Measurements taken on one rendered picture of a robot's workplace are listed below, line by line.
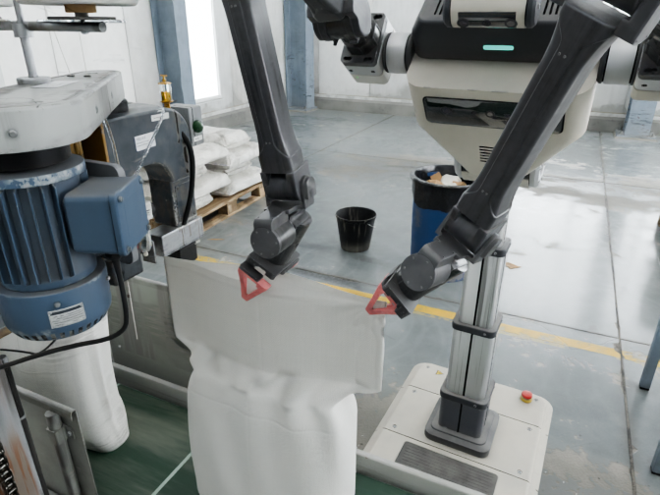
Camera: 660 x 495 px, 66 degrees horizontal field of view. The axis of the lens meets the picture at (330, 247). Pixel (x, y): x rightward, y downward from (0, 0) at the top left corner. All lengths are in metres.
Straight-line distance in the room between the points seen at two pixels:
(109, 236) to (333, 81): 9.05
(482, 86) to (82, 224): 0.80
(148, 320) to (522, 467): 1.29
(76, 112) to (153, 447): 1.13
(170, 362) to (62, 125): 1.27
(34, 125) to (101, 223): 0.14
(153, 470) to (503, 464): 1.04
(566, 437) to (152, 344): 1.63
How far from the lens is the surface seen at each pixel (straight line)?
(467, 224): 0.80
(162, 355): 1.88
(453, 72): 1.18
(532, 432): 1.92
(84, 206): 0.74
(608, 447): 2.38
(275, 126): 0.84
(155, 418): 1.75
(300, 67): 9.69
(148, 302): 1.79
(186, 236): 1.27
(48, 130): 0.72
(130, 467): 1.63
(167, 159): 1.19
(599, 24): 0.63
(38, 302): 0.80
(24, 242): 0.78
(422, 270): 0.76
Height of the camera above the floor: 1.51
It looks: 24 degrees down
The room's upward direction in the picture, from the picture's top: straight up
